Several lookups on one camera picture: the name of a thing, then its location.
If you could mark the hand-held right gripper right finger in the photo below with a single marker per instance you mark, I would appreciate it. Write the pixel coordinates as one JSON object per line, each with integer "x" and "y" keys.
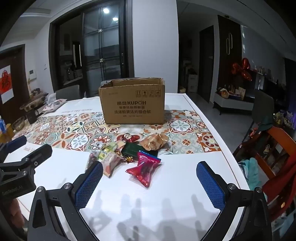
{"x": 210, "y": 187}

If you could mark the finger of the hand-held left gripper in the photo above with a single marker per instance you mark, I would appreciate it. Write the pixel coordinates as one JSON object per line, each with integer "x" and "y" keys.
{"x": 16, "y": 143}
{"x": 38, "y": 154}

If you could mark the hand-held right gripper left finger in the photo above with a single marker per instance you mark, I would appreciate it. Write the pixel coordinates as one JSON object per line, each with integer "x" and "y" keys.
{"x": 89, "y": 185}

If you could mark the peach snack packet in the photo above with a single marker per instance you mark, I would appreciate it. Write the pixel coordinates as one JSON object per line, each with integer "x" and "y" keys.
{"x": 109, "y": 163}

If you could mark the person's left hand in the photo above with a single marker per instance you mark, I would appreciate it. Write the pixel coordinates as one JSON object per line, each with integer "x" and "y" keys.
{"x": 17, "y": 215}

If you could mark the glass bowl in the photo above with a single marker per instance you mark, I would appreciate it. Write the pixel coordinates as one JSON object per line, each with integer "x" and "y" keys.
{"x": 18, "y": 123}

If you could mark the blue bottle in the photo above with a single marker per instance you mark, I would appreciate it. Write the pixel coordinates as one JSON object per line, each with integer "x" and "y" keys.
{"x": 2, "y": 125}

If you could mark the dark mug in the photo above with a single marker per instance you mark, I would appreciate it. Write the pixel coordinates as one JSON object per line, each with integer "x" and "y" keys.
{"x": 31, "y": 117}

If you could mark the pale green snack packet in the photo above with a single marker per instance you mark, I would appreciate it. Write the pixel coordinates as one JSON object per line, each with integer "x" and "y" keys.
{"x": 106, "y": 150}

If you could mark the small white snack packet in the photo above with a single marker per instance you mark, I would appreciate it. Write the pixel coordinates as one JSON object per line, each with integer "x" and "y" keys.
{"x": 97, "y": 146}

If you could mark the metal cooking pot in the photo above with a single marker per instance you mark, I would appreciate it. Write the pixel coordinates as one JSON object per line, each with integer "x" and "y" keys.
{"x": 34, "y": 103}

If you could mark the teal cloth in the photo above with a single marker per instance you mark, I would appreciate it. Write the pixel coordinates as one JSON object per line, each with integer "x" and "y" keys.
{"x": 251, "y": 169}

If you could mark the gold wrapped candy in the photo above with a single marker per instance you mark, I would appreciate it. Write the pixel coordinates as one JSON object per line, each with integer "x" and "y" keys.
{"x": 128, "y": 159}

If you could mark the patterned white pouch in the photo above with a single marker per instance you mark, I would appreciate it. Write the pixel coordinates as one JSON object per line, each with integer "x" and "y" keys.
{"x": 54, "y": 104}

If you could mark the dark green snack packet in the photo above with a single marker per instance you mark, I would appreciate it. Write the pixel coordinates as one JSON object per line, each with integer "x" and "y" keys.
{"x": 131, "y": 149}

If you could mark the red white figure snack packet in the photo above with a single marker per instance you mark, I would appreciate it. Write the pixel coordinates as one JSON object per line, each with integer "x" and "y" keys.
{"x": 127, "y": 138}

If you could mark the patterned table runner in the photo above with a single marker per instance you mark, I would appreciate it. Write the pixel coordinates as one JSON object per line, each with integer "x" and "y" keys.
{"x": 185, "y": 129}

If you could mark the red white door poster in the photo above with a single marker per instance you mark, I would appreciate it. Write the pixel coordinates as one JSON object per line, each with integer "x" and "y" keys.
{"x": 5, "y": 81}

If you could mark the grey dining chair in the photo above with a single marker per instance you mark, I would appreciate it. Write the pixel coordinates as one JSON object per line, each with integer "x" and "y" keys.
{"x": 69, "y": 92}

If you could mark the golden brown snack packet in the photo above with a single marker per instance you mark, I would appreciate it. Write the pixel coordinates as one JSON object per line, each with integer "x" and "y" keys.
{"x": 153, "y": 141}

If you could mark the orange wooden chair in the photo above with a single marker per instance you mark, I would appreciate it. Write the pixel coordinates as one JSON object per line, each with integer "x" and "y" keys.
{"x": 277, "y": 136}

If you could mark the white low cabinet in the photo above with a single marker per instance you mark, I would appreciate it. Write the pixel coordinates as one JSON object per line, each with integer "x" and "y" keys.
{"x": 233, "y": 104}

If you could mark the dark grey chair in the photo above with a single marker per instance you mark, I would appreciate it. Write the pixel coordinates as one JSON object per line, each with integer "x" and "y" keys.
{"x": 263, "y": 104}

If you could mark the small brown cardboard box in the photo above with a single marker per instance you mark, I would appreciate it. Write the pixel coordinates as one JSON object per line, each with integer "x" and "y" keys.
{"x": 182, "y": 90}

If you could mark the white carton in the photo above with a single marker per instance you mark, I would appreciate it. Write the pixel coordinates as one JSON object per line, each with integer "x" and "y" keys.
{"x": 193, "y": 83}

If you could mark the black television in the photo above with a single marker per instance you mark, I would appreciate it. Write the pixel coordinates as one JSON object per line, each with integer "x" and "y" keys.
{"x": 270, "y": 88}

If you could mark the red heart balloons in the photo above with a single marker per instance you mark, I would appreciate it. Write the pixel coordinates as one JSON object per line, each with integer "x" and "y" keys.
{"x": 242, "y": 69}

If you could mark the dark wooden door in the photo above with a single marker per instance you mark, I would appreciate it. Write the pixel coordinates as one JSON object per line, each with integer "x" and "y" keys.
{"x": 206, "y": 64}

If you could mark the sliding glass door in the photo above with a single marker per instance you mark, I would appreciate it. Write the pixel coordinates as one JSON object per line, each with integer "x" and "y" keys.
{"x": 101, "y": 46}

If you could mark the dark tall cabinet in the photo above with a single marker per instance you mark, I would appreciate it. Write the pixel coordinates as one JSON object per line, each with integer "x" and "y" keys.
{"x": 229, "y": 60}

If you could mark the white wall intercom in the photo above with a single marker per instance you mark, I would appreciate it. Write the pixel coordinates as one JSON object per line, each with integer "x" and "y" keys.
{"x": 32, "y": 75}

